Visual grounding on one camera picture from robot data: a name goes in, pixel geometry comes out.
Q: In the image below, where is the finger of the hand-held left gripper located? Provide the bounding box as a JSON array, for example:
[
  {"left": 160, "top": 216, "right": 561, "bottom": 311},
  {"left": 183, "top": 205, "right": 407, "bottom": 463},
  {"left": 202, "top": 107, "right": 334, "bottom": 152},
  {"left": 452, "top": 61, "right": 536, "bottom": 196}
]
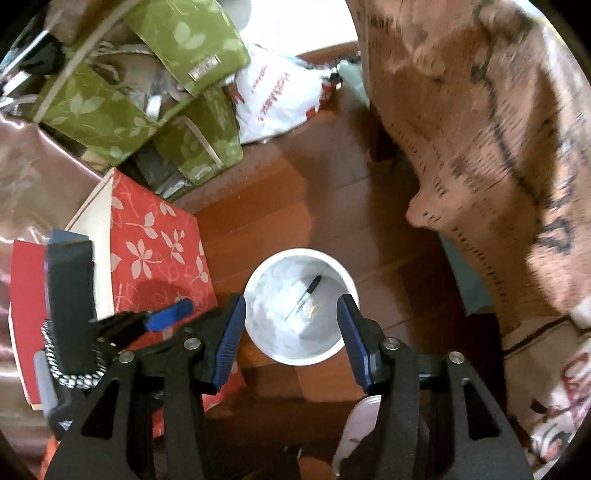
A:
[{"left": 97, "top": 298, "right": 195, "bottom": 349}]

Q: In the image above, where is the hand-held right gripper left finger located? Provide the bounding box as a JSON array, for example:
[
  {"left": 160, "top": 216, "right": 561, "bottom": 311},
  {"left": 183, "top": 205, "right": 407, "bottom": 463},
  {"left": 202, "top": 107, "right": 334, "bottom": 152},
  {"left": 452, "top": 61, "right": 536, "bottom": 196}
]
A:
[{"left": 46, "top": 294, "right": 247, "bottom": 480}]

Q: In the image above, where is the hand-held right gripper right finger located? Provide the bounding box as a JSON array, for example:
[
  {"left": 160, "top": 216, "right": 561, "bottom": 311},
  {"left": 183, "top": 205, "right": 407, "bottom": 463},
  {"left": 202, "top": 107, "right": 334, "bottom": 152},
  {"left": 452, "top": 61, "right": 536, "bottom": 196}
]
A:
[{"left": 336, "top": 294, "right": 534, "bottom": 480}]

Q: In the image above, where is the white waste bin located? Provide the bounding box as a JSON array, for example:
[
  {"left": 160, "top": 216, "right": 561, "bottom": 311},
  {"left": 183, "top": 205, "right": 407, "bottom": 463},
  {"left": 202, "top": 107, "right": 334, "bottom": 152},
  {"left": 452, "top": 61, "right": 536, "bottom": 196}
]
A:
[{"left": 243, "top": 248, "right": 359, "bottom": 367}]

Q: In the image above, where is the black pen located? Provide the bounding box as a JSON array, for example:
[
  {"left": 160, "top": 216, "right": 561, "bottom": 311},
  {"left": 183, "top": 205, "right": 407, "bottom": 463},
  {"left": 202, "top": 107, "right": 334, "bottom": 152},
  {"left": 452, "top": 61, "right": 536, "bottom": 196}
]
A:
[{"left": 284, "top": 275, "right": 323, "bottom": 322}]

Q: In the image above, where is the red folder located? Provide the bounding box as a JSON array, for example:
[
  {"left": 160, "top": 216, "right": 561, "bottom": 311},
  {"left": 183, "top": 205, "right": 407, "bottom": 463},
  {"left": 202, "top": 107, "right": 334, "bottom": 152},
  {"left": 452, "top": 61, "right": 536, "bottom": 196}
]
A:
[{"left": 8, "top": 239, "right": 62, "bottom": 409}]

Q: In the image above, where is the red leaf-print box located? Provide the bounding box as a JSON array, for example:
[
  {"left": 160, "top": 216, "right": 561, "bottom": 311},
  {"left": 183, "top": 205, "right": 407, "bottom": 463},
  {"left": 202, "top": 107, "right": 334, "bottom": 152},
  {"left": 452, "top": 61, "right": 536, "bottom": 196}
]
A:
[{"left": 65, "top": 167, "right": 247, "bottom": 439}]

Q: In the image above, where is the pale pink slipper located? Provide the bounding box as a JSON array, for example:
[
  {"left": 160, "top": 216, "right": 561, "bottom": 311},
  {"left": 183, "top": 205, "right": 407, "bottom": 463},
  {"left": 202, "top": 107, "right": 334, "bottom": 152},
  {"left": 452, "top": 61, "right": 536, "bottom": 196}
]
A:
[{"left": 331, "top": 394, "right": 384, "bottom": 477}]

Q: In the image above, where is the pink satin cloth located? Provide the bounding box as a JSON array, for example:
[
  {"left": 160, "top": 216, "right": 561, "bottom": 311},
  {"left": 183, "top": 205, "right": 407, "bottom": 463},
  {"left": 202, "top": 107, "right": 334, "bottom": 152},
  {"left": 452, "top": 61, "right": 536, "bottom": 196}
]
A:
[{"left": 0, "top": 110, "right": 105, "bottom": 467}]

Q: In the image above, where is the small green leaf-print bag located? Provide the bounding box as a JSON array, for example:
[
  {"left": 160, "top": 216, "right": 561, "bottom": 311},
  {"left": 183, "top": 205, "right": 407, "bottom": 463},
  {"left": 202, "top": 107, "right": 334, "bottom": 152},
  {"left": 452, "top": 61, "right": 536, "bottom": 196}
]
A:
[{"left": 151, "top": 87, "right": 245, "bottom": 186}]

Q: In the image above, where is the large green leaf-print bag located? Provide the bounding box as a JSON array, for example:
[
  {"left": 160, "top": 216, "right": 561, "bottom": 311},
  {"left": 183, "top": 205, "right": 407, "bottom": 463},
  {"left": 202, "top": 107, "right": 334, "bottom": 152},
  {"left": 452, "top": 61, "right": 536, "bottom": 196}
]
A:
[{"left": 33, "top": 59, "right": 190, "bottom": 168}]

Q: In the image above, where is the silver foil bag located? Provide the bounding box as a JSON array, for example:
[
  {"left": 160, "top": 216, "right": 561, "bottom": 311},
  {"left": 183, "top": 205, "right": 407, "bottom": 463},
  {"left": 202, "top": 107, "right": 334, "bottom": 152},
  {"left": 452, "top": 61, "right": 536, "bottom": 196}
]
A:
[{"left": 124, "top": 65, "right": 190, "bottom": 118}]

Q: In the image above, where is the white plastic bag red print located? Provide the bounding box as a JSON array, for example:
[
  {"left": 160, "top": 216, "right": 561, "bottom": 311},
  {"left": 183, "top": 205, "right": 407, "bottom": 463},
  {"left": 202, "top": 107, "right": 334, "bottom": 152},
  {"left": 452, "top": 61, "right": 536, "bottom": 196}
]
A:
[{"left": 232, "top": 42, "right": 334, "bottom": 145}]

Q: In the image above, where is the newspaper-print bedsheet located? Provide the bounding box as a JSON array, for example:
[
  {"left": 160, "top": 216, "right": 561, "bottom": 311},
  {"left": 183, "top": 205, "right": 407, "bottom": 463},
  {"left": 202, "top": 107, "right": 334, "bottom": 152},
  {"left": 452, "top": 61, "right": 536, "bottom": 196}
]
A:
[{"left": 345, "top": 0, "right": 591, "bottom": 467}]

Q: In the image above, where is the green leaf-print bag with label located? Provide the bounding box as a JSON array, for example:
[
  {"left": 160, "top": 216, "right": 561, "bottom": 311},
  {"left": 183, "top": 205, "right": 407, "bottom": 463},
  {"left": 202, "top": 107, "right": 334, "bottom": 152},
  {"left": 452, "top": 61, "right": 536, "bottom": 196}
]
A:
[{"left": 122, "top": 0, "right": 252, "bottom": 99}]

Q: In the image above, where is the black white braided cable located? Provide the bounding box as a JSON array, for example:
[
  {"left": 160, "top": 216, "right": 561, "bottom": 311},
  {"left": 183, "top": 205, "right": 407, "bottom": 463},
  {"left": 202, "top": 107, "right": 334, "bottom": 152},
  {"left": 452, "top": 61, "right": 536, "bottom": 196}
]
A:
[{"left": 41, "top": 320, "right": 110, "bottom": 389}]

